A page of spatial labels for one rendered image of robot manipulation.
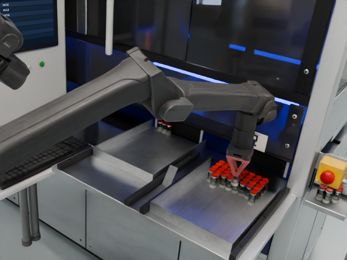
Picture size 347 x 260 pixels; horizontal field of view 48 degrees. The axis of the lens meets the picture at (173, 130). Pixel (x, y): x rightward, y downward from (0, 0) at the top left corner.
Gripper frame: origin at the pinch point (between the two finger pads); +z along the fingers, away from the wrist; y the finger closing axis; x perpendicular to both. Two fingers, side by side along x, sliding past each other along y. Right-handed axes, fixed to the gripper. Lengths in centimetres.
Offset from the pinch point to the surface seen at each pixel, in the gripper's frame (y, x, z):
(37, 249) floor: 32, 101, 99
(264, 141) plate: 17.5, -5.0, -3.1
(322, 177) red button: 9.0, -24.1, -0.2
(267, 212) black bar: -2.3, -11.2, 9.3
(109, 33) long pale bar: 27, 56, -26
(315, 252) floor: 101, -44, 101
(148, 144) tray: 21.7, 36.5, 11.3
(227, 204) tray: -1.0, 0.6, 11.0
